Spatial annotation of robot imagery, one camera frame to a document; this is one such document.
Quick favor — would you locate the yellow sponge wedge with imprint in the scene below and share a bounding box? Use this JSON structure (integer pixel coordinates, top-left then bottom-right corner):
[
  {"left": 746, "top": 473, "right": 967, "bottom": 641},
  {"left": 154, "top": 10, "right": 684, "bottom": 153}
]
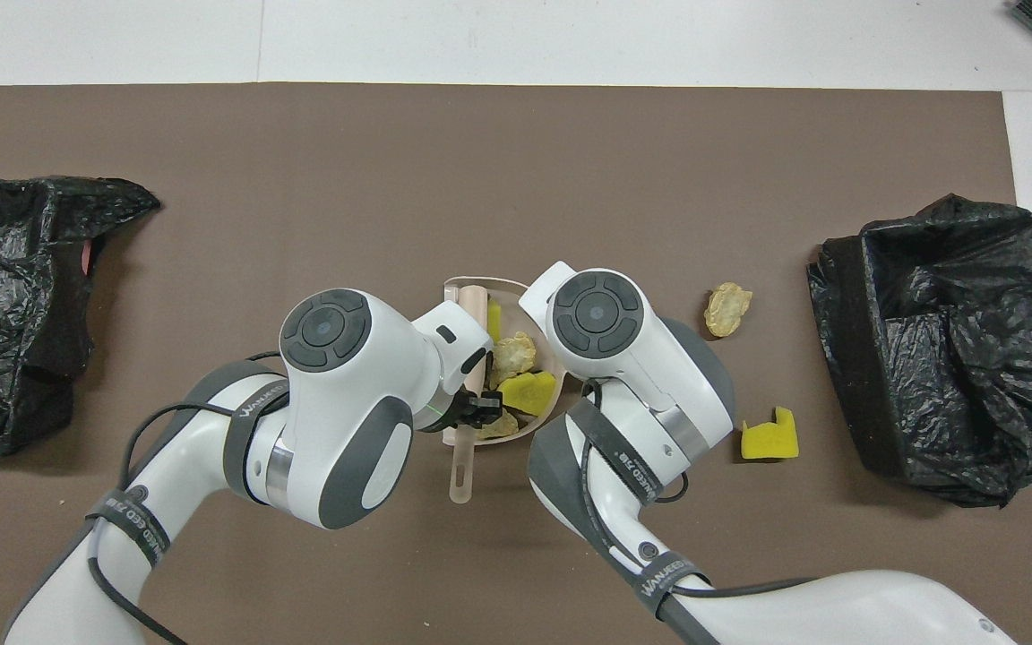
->
[{"left": 498, "top": 370, "right": 559, "bottom": 417}]

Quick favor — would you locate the beige hand brush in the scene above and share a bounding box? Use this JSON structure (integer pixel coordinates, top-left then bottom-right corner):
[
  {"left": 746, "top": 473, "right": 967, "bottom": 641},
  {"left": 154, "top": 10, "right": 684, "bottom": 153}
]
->
[{"left": 447, "top": 283, "right": 492, "bottom": 505}]

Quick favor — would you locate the beige plastic dustpan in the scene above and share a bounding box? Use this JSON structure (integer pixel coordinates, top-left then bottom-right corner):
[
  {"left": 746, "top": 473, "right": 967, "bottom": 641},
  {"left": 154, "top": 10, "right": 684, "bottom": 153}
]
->
[{"left": 442, "top": 276, "right": 584, "bottom": 442}]

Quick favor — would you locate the pale beige foam chunk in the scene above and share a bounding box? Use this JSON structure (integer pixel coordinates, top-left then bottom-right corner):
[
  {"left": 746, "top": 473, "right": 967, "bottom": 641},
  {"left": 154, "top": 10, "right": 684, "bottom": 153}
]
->
[{"left": 704, "top": 282, "right": 753, "bottom": 339}]

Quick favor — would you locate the notched yellow sponge piece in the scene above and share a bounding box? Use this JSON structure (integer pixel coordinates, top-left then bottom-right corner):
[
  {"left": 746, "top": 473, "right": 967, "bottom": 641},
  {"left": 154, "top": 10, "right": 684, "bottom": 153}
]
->
[{"left": 740, "top": 407, "right": 800, "bottom": 461}]

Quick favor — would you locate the brown table mat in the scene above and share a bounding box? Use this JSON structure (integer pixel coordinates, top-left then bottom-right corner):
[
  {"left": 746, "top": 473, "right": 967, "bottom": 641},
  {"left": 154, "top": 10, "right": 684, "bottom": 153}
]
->
[{"left": 0, "top": 82, "right": 1032, "bottom": 645}]

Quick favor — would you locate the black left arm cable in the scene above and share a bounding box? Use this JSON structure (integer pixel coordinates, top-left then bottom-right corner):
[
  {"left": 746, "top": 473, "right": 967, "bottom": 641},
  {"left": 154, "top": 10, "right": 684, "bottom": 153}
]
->
[{"left": 86, "top": 354, "right": 293, "bottom": 645}]

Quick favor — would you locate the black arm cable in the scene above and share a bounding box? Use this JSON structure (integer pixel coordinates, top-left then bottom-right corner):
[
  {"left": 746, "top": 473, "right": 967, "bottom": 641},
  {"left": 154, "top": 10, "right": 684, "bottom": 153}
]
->
[
  {"left": 580, "top": 381, "right": 808, "bottom": 645},
  {"left": 86, "top": 354, "right": 293, "bottom": 645}
]

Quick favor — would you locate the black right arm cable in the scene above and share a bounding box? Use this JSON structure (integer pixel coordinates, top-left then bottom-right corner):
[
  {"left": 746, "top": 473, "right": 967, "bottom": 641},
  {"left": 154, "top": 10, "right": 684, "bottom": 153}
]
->
[{"left": 580, "top": 381, "right": 808, "bottom": 645}]

